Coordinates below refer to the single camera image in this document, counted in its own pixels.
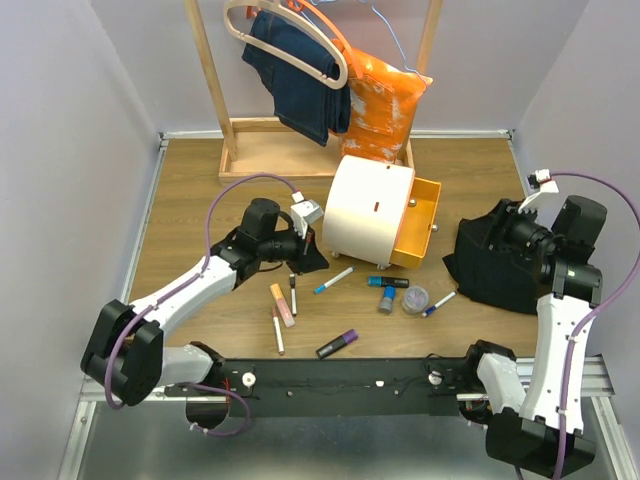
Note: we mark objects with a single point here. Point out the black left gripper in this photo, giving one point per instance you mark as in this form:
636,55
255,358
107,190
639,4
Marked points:
308,257

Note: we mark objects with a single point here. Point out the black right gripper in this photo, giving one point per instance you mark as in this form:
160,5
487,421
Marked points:
507,217

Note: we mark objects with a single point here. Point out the white rounded drawer organizer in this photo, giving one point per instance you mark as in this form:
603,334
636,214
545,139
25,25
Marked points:
380,213

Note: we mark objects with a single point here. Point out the clear jar of paper clips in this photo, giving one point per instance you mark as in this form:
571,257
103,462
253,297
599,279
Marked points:
415,300

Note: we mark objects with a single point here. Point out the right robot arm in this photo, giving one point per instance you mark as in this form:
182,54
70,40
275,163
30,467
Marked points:
539,427

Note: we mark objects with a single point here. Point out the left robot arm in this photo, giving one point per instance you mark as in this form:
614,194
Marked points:
126,352

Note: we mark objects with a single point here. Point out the white marker black cap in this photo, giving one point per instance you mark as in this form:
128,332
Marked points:
293,294

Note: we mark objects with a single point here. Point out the white marker light blue cap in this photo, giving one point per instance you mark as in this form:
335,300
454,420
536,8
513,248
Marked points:
323,287

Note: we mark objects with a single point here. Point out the black cloth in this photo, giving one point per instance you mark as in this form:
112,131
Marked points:
502,279

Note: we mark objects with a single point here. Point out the pink highlighter orange cap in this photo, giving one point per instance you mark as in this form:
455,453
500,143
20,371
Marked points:
282,306

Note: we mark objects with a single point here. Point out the black highlighter blue cap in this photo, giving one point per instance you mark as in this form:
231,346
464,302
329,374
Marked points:
384,281

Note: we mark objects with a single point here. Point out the white marker brown cap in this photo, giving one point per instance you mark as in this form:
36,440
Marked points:
278,332

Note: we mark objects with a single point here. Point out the black highlighter purple cap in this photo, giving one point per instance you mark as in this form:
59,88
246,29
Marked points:
337,344

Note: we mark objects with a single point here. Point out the white marker dark blue cap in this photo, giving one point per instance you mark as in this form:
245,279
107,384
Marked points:
431,309

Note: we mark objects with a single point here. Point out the wooden clothes rack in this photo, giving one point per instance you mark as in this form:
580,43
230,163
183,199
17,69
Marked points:
263,144

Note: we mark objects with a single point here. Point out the dark blue jeans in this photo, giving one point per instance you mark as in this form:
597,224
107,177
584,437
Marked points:
301,102

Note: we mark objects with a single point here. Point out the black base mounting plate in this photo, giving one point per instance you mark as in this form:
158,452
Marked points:
430,385

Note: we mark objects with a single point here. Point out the orange white garment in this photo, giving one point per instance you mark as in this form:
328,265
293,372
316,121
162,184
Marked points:
383,102

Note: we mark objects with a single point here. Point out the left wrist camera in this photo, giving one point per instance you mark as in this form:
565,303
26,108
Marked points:
304,214

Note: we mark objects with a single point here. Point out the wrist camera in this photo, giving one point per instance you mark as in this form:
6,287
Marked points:
304,214
543,185

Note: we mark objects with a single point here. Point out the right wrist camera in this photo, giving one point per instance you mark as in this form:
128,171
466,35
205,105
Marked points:
543,185

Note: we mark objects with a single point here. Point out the aluminium frame rail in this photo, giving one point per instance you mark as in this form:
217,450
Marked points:
595,381

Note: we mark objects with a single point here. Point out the light blue wire hanger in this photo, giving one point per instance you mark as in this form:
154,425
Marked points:
387,23

